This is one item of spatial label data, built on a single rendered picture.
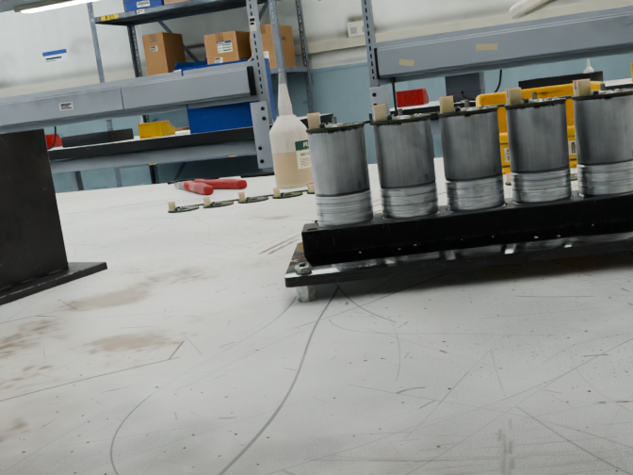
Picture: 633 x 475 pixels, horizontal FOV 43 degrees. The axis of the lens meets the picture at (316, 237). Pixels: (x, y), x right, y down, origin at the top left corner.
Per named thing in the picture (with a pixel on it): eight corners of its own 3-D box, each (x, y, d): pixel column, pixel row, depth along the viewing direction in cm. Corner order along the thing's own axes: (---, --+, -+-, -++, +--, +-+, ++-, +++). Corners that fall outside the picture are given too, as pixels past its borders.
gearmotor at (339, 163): (377, 243, 34) (364, 121, 33) (319, 250, 34) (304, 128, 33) (376, 233, 36) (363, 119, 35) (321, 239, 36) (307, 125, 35)
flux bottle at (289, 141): (318, 184, 70) (304, 69, 69) (283, 189, 69) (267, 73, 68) (306, 182, 73) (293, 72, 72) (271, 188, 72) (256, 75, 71)
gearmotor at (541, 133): (580, 221, 33) (572, 95, 32) (520, 227, 33) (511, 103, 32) (565, 212, 35) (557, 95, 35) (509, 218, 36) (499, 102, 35)
